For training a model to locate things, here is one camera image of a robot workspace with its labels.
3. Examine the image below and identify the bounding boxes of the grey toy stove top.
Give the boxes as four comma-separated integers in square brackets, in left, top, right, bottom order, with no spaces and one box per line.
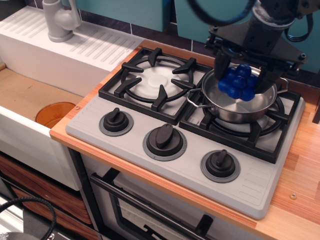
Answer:
[65,47,305,219]

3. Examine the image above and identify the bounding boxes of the black left burner grate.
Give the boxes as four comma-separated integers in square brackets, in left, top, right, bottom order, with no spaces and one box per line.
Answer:
[98,47,212,125]

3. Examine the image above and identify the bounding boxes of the black right burner grate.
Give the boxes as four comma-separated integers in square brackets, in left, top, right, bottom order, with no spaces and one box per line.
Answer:
[179,89,305,164]

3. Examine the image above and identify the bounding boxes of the oven door with black handle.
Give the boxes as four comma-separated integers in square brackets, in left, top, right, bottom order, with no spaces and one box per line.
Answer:
[82,155,260,240]

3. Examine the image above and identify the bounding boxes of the stainless steel pot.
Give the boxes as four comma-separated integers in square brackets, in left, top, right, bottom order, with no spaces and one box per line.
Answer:
[187,67,289,124]

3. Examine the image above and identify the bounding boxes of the wooden drawer fronts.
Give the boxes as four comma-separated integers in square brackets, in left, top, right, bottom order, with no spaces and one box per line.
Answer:
[0,152,99,240]

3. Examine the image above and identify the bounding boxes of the black middle stove knob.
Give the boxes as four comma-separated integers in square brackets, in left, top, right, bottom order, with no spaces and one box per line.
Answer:
[142,123,188,162]

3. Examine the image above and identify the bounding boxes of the orange plastic plate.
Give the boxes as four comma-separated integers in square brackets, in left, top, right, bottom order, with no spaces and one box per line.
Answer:
[35,101,76,129]

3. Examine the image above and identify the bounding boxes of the blue plastic blueberry cluster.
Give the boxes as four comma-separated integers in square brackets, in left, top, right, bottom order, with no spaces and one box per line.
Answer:
[218,64,258,102]

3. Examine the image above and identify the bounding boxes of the grey toy faucet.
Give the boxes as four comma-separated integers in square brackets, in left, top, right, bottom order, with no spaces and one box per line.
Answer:
[42,0,82,43]

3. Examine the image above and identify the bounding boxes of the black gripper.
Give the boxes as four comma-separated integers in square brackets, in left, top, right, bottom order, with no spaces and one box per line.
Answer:
[205,22,307,94]

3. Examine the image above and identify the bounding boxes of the black left stove knob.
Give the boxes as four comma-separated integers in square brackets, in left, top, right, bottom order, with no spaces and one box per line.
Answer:
[99,107,134,137]

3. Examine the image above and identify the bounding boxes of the black braided cable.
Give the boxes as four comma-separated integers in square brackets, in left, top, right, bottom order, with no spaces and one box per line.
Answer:
[0,195,57,240]

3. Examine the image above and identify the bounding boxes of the white toy sink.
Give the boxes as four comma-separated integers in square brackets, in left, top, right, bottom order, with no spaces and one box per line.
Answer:
[0,6,143,191]

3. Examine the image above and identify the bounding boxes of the black burner grate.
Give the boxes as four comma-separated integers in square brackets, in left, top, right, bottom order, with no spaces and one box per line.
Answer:
[98,47,212,125]
[179,89,305,164]

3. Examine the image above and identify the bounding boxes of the black stove knob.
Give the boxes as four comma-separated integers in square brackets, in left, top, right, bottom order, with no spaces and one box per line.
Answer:
[200,149,241,184]
[142,123,188,162]
[99,107,134,137]

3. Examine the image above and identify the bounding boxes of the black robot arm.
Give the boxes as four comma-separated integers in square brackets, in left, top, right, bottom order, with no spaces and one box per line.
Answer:
[188,0,320,94]

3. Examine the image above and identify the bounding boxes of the black right stove knob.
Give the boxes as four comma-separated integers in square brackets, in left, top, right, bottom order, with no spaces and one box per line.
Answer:
[200,149,241,184]

